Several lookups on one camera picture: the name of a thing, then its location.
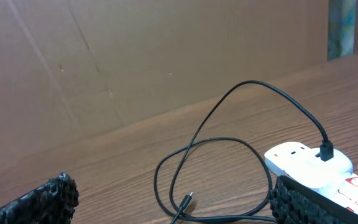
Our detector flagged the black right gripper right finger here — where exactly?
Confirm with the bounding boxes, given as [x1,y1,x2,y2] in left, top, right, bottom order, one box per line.
[270,176,358,224]

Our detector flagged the black USB charging cable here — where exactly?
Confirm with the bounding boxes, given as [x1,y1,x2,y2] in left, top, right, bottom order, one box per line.
[154,80,335,224]

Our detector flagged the white power strip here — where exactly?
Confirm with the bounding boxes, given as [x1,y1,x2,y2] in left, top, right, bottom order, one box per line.
[264,142,358,214]

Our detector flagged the white USB charger adapter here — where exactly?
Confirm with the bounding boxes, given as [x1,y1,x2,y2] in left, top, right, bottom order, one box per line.
[286,149,354,189]

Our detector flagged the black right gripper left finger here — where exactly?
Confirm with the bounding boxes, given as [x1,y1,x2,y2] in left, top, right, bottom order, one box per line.
[0,172,79,224]

